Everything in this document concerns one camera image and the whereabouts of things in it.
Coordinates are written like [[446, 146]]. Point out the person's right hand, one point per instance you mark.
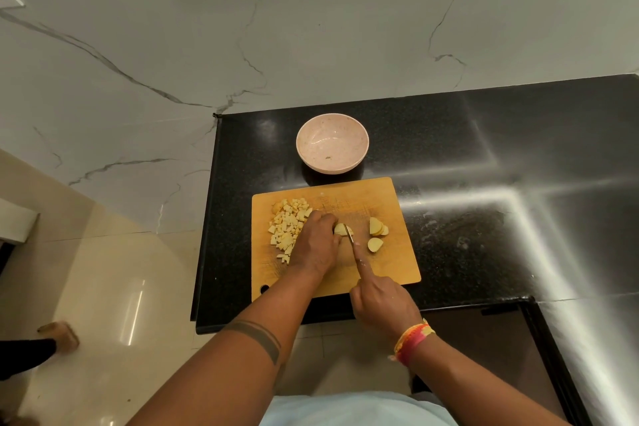
[[384, 306]]

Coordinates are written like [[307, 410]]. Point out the person's left hand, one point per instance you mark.
[[314, 246]]

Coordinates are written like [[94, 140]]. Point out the pile of diced potato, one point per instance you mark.
[[285, 228]]

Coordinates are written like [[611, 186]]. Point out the potato end piece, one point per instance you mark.
[[375, 245]]

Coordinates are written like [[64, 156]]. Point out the yellow potato half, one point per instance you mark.
[[375, 226]]

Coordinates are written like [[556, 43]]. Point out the pink speckled bowl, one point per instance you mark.
[[335, 137]]

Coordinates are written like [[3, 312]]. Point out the person's left forearm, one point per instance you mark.
[[224, 376]]

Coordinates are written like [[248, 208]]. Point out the wooden cutting board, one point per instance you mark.
[[399, 266]]

